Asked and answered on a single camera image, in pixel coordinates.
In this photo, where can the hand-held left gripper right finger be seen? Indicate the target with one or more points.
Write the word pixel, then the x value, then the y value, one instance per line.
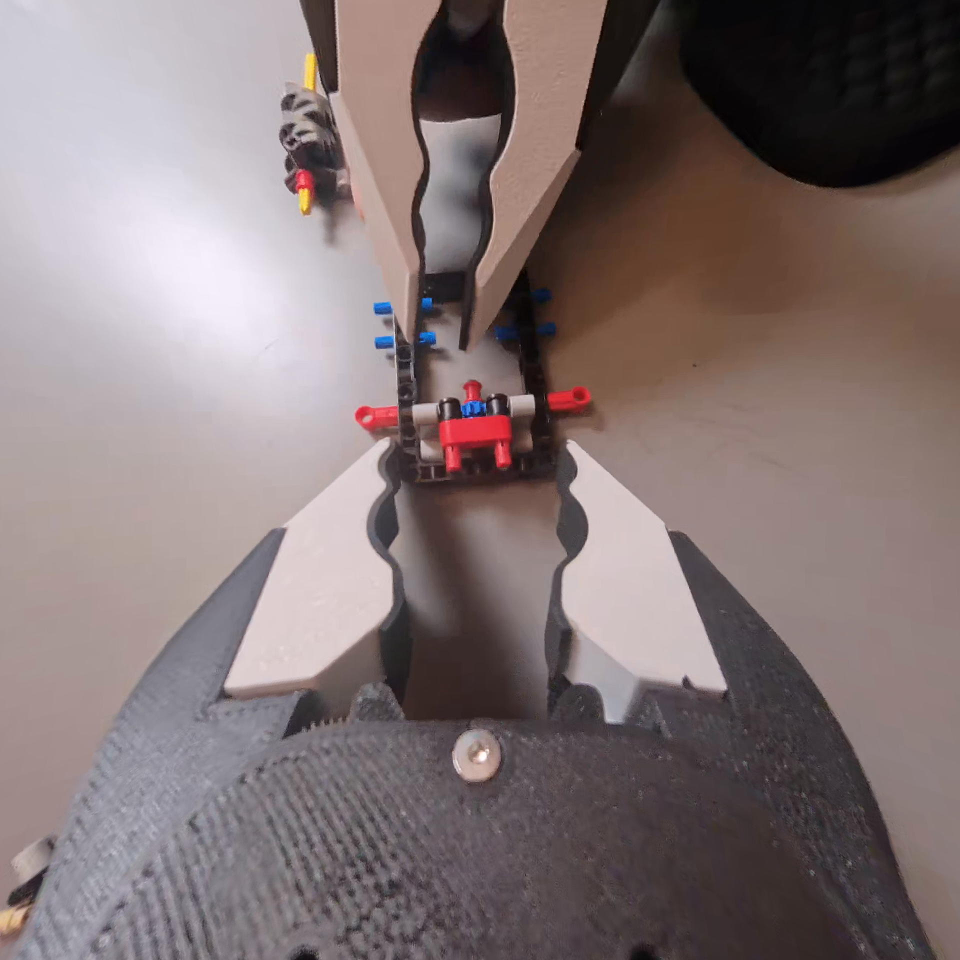
pixel 637 600

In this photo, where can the black lego frame assembly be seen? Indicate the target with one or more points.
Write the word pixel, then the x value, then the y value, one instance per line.
pixel 476 431

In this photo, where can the grey lego gears yellow axle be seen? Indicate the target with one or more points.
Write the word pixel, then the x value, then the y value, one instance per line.
pixel 307 127

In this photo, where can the person's right hand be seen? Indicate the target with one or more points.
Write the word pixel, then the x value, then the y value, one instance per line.
pixel 465 82

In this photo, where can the pile of small lego pieces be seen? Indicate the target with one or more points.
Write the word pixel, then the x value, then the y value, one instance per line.
pixel 34 855

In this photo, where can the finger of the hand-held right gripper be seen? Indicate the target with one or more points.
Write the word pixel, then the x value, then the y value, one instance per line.
pixel 375 112
pixel 555 97

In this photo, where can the dark knit cloth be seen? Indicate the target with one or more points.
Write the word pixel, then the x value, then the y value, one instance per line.
pixel 825 90

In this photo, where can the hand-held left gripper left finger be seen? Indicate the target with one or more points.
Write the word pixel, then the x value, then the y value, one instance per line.
pixel 315 600

